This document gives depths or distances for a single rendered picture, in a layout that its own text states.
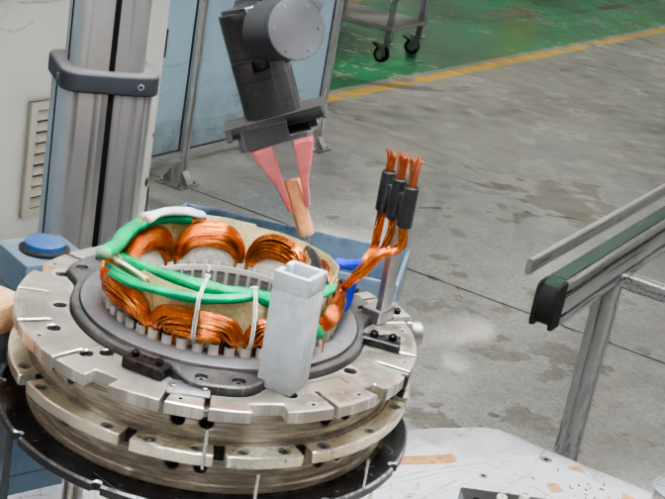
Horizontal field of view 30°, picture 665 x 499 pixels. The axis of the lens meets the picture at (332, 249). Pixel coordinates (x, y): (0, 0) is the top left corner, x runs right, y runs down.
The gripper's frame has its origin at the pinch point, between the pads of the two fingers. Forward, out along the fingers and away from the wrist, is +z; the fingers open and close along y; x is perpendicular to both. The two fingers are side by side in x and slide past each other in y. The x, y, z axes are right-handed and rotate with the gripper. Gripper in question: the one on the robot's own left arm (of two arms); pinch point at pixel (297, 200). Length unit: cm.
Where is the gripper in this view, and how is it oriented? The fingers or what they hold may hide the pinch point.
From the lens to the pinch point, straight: 125.0
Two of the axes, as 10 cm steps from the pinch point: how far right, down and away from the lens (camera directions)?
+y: 9.7, -2.6, 0.1
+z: 2.5, 9.4, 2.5
